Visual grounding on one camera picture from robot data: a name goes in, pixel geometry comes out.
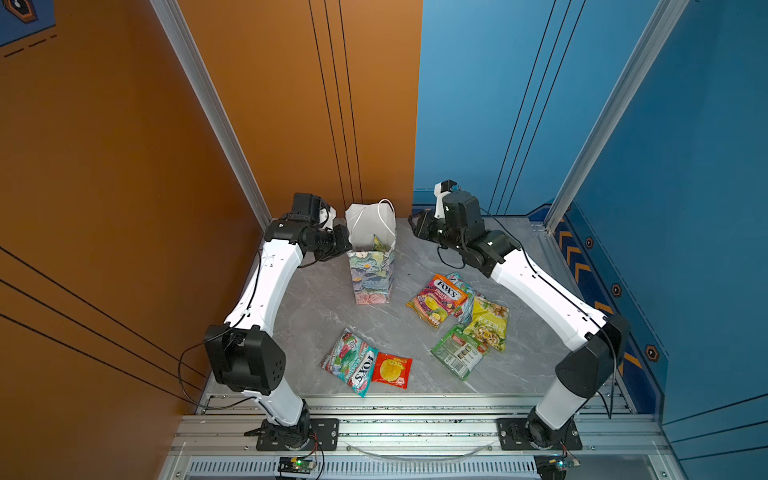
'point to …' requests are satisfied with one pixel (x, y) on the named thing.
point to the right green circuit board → (555, 463)
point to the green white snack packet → (377, 245)
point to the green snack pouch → (459, 352)
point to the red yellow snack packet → (391, 369)
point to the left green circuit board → (291, 464)
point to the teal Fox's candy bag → (352, 359)
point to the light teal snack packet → (464, 311)
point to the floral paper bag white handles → (372, 235)
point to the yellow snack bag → (489, 323)
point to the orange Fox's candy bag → (440, 298)
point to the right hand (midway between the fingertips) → (412, 218)
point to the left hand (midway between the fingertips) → (354, 240)
